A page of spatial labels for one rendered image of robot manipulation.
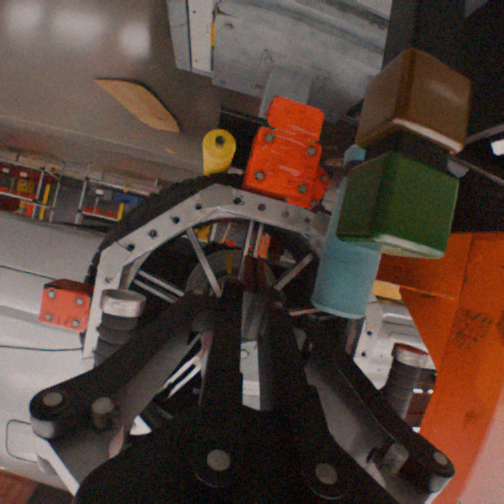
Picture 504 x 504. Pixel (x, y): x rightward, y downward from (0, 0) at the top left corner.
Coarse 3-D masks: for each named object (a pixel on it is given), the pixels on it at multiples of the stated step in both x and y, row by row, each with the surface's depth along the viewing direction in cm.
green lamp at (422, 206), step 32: (384, 160) 11; (416, 160) 11; (352, 192) 13; (384, 192) 11; (416, 192) 11; (448, 192) 11; (352, 224) 13; (384, 224) 11; (416, 224) 11; (448, 224) 11; (416, 256) 12
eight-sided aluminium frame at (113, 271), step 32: (224, 192) 49; (160, 224) 47; (192, 224) 52; (288, 224) 51; (320, 224) 52; (128, 256) 47; (96, 288) 46; (96, 320) 47; (352, 320) 59; (352, 352) 56
